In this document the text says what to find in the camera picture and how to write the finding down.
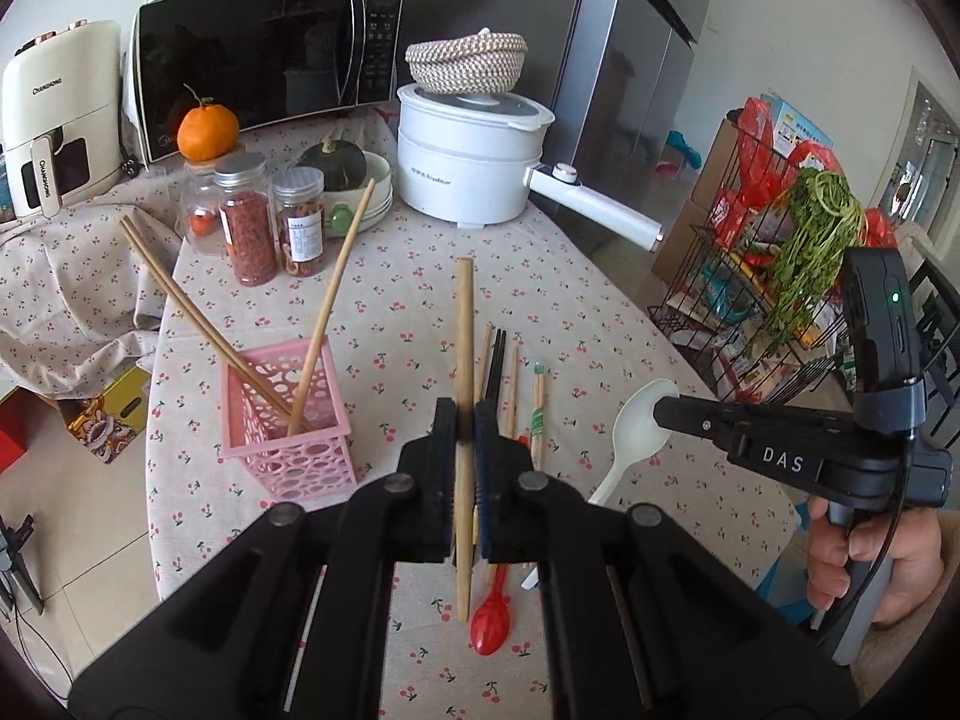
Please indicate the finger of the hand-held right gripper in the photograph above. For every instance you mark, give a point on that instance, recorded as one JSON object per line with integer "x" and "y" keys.
{"x": 697, "y": 420}

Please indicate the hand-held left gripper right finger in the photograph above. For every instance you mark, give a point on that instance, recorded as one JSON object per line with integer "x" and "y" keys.
{"x": 487, "y": 480}

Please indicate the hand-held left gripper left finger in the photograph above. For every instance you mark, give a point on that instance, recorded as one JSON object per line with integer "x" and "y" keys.
{"x": 442, "y": 465}

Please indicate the white plastic spoon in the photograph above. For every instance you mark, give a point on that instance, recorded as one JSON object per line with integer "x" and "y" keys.
{"x": 637, "y": 427}

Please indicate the thick wooden chopstick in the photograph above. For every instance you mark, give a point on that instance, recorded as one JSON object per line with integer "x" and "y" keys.
{"x": 465, "y": 330}

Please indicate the red plastic spoon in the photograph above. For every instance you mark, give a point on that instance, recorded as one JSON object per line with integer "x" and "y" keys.
{"x": 491, "y": 619}

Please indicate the pink plastic utensil basket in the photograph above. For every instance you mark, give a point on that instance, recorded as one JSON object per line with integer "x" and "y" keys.
{"x": 285, "y": 444}

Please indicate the person's right forearm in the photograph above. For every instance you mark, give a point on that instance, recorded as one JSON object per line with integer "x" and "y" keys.
{"x": 922, "y": 645}

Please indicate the person's right hand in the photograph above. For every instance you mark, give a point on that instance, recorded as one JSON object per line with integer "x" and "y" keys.
{"x": 911, "y": 555}

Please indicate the blue plastic stool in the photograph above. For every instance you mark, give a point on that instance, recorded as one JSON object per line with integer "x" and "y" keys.
{"x": 784, "y": 577}

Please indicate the black chair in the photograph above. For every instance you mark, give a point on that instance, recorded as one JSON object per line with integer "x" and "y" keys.
{"x": 937, "y": 315}

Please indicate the cherry print tablecloth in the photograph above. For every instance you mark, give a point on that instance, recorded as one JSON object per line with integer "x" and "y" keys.
{"x": 405, "y": 292}

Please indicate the cardboard box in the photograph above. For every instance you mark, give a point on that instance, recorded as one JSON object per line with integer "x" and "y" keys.
{"x": 690, "y": 240}

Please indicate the red snack packet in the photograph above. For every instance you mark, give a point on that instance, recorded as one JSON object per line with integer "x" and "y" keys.
{"x": 731, "y": 214}

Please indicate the bunch of green vegetables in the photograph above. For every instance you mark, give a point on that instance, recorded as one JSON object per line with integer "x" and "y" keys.
{"x": 814, "y": 240}

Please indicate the red plastic bag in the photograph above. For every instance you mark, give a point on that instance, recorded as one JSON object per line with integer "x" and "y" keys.
{"x": 817, "y": 157}
{"x": 761, "y": 142}
{"x": 879, "y": 229}

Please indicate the small green plastic object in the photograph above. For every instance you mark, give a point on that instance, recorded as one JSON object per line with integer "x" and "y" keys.
{"x": 339, "y": 219}

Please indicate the teal toy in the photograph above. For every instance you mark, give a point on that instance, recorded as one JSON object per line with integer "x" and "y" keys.
{"x": 681, "y": 148}

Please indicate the jar of dried snacks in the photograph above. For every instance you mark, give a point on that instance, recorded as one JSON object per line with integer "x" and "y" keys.
{"x": 300, "y": 232}

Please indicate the white bowl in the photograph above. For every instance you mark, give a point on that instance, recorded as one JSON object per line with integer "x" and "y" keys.
{"x": 379, "y": 187}

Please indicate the jar of red berries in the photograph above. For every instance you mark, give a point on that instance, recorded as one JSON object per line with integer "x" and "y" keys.
{"x": 247, "y": 240}

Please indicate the white electric cooking pot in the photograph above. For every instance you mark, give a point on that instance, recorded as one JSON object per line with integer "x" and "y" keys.
{"x": 457, "y": 165}

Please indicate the blue printed box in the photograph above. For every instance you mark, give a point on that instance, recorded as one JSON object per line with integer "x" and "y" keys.
{"x": 795, "y": 120}

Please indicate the dark green pumpkin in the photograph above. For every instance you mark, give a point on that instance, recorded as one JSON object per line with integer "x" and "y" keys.
{"x": 334, "y": 165}

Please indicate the glass door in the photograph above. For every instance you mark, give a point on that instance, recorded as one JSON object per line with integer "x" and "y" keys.
{"x": 930, "y": 150}

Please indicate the colourful printed box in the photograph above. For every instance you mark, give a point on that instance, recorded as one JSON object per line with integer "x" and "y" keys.
{"x": 105, "y": 420}

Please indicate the glass jar with wooden lid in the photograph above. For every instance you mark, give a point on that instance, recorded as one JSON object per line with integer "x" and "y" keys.
{"x": 199, "y": 199}

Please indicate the grey refrigerator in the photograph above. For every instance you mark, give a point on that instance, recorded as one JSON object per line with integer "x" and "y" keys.
{"x": 637, "y": 52}

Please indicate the orange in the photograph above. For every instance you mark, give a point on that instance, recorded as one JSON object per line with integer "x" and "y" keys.
{"x": 206, "y": 131}

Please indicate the draped cherry print cloth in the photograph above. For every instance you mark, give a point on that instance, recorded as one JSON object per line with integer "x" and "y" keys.
{"x": 75, "y": 277}

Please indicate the black power plug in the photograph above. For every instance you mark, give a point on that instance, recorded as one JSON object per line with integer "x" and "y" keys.
{"x": 131, "y": 166}

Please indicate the red box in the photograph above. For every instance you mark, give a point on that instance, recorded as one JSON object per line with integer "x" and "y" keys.
{"x": 11, "y": 450}

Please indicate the black tripod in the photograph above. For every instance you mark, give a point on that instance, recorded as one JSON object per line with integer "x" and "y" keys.
{"x": 19, "y": 562}

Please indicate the black microwave oven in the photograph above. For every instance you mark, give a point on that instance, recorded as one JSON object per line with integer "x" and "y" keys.
{"x": 247, "y": 52}

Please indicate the cream air fryer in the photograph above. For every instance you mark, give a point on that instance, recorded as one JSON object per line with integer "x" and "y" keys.
{"x": 67, "y": 90}

